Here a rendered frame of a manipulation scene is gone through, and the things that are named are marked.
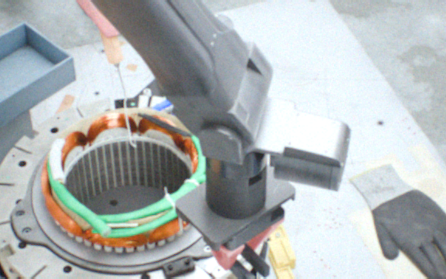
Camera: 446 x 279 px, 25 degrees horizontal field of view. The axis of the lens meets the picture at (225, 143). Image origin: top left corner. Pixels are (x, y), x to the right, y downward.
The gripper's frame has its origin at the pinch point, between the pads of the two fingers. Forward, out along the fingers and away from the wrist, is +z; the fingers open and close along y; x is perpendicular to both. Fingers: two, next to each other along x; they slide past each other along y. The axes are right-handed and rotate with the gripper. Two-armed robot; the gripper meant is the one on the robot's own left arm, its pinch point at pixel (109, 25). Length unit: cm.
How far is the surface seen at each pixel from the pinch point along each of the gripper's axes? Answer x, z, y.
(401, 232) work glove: -35, 53, 23
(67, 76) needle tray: 5.6, 18.8, 33.7
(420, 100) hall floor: -85, 103, 142
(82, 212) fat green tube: 8.2, 18.6, -2.2
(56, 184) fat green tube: 10.1, 16.9, 2.2
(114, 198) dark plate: 4.4, 27.8, 14.0
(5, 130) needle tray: 15.8, 22.8, 31.3
